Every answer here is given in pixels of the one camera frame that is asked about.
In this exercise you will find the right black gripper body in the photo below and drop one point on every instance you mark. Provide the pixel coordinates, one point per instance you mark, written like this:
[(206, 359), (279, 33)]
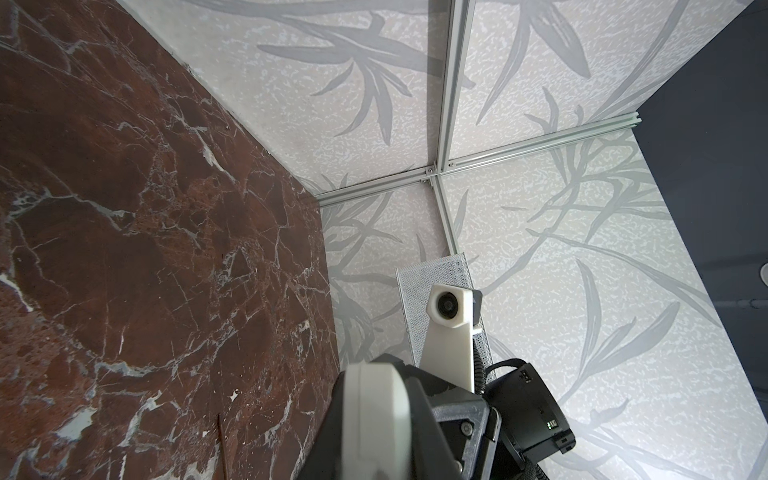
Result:
[(505, 432)]

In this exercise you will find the white remote control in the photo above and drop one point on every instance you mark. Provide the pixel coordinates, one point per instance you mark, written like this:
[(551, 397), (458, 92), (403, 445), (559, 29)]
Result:
[(376, 423)]

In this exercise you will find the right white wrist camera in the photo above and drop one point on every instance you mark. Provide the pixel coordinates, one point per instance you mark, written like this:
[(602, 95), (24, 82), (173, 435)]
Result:
[(449, 348)]

